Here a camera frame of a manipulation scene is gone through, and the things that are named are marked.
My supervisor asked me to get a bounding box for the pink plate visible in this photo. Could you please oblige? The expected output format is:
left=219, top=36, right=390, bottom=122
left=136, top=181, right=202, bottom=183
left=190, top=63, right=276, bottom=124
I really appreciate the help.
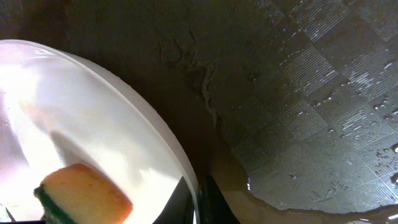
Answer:
left=1, top=40, right=200, bottom=223

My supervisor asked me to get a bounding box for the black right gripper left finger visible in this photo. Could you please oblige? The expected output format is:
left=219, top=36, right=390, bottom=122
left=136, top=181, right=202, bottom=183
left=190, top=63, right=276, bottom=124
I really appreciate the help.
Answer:
left=153, top=177, right=194, bottom=224

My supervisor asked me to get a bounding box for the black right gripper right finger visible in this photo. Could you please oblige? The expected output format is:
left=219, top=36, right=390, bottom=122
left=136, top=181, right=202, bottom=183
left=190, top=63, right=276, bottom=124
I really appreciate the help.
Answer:
left=199, top=175, right=240, bottom=224

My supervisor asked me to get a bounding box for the yellow green sponge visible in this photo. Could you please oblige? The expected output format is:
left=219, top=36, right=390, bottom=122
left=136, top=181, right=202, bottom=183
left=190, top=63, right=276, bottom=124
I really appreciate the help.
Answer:
left=34, top=164, right=133, bottom=224

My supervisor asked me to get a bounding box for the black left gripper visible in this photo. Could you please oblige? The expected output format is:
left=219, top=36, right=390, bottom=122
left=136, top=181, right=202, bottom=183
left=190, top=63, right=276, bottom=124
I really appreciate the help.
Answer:
left=1, top=204, right=47, bottom=224

